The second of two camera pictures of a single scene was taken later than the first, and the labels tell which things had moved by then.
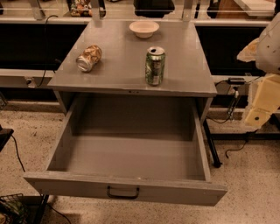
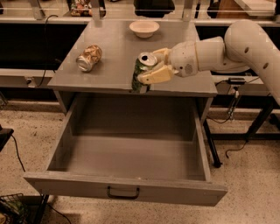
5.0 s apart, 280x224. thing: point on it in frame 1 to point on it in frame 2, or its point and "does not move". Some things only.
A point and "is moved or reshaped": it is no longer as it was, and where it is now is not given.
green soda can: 155,60 is moved or reshaped
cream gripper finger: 266,99 to 184,59
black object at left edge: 5,135 does not move
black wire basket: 13,209 does not move
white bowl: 143,29 does not move
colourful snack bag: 81,8 does not move
